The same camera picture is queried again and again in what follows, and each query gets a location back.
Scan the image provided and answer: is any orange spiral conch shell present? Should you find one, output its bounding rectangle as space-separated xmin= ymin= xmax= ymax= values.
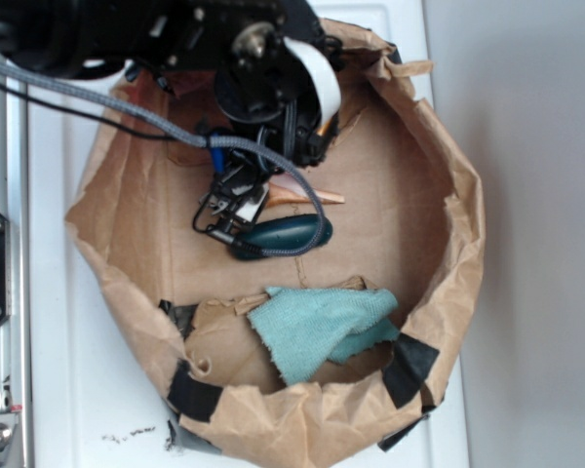
xmin=266 ymin=175 xmax=345 ymax=208

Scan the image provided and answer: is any aluminium frame rail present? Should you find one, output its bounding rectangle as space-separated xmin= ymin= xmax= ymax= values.
xmin=0 ymin=75 xmax=34 ymax=467

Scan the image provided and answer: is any dark green oval stone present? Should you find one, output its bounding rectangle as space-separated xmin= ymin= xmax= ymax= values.
xmin=229 ymin=214 xmax=333 ymax=260

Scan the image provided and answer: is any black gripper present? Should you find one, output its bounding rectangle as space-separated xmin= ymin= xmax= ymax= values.
xmin=197 ymin=148 xmax=272 ymax=234

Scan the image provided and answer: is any grey braided cable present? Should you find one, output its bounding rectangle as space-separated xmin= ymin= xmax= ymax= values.
xmin=0 ymin=53 xmax=329 ymax=258

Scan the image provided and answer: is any brown paper bag bin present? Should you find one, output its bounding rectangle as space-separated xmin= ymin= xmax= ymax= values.
xmin=65 ymin=19 xmax=486 ymax=467

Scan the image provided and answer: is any thin black cable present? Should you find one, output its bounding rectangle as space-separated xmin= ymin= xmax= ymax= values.
xmin=0 ymin=76 xmax=176 ymax=142

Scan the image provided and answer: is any white plastic tray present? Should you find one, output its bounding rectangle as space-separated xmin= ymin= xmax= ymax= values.
xmin=28 ymin=1 xmax=469 ymax=467

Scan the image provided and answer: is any teal microfiber cloth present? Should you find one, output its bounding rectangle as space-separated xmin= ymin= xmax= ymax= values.
xmin=248 ymin=287 xmax=400 ymax=385

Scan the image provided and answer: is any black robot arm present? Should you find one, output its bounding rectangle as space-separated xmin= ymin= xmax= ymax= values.
xmin=0 ymin=1 xmax=342 ymax=256

